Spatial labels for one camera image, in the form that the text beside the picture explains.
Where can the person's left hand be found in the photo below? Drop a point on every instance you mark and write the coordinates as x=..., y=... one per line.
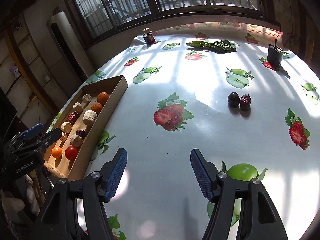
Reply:
x=19, y=201

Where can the small beige cake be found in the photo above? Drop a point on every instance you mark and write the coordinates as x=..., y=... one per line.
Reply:
x=87, y=98
x=78, y=108

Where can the dark purple plum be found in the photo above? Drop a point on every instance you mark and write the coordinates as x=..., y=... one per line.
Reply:
x=233, y=99

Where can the beige cake cube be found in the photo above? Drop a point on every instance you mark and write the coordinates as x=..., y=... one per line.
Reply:
x=76, y=141

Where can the large beige cake cylinder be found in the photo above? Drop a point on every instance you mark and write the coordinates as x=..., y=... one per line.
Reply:
x=89, y=118

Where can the green leafy vegetable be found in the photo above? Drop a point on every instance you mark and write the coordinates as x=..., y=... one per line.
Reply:
x=220, y=47

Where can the dark red jujube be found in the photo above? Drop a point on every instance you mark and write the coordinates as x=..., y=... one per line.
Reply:
x=81, y=133

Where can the red cherry tomato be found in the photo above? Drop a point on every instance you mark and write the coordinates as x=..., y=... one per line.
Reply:
x=70, y=153

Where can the red jujube on table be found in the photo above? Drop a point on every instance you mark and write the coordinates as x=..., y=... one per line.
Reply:
x=245, y=102

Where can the fruit print tablecloth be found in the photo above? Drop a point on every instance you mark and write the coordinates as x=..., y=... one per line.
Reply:
x=177, y=100

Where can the shallow cardboard box tray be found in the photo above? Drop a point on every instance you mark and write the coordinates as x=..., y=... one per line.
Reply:
x=74, y=170

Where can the small beige cake far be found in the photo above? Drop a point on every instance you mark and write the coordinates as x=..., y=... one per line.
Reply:
x=87, y=98

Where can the black cup with stick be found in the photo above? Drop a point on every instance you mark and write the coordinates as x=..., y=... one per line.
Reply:
x=275, y=55

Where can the orange tangerine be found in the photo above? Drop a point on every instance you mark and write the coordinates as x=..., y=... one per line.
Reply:
x=56, y=152
x=102, y=98
x=97, y=108

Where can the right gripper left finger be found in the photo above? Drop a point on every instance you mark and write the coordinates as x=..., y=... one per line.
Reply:
x=97, y=189

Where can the small beige cake near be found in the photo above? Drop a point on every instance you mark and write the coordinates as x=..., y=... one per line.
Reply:
x=78, y=108

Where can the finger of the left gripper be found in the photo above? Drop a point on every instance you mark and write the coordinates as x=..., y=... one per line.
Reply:
x=47, y=140
x=33, y=132

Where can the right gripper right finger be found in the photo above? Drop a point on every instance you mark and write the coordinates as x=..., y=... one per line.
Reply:
x=219, y=189

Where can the white standing air conditioner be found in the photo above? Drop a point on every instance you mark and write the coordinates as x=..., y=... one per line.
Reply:
x=70, y=46

